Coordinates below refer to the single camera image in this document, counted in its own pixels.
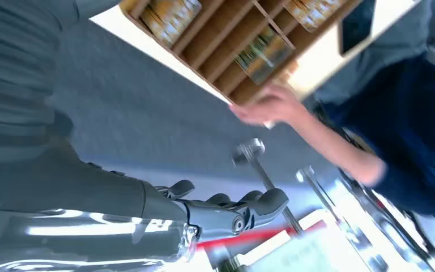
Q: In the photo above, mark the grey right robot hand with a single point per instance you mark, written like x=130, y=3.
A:
x=90, y=195

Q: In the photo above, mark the red floor tape strip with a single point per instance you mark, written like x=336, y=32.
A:
x=255, y=236

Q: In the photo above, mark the wooden card holder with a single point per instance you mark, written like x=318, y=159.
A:
x=217, y=41

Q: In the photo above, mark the chrome stanchion post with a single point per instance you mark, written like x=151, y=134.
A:
x=249, y=148
x=307, y=173

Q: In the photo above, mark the black smartphone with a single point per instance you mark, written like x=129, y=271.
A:
x=356, y=26

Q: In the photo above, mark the person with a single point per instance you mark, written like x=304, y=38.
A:
x=409, y=131

